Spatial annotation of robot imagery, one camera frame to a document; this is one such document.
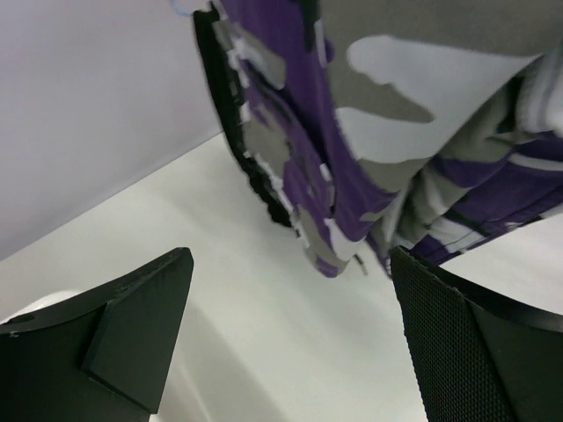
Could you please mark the light blue wire hanger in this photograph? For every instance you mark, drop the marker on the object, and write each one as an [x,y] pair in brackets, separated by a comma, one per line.
[179,9]

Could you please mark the white plastic basket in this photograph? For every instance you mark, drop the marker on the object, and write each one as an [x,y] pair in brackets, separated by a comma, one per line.
[66,307]

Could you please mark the purple camouflage trousers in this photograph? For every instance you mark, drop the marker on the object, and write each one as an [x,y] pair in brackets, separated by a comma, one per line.
[431,125]

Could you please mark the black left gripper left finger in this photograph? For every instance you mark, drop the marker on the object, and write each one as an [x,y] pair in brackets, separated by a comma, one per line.
[92,334]

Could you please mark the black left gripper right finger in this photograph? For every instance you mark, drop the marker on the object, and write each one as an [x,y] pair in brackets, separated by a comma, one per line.
[477,355]

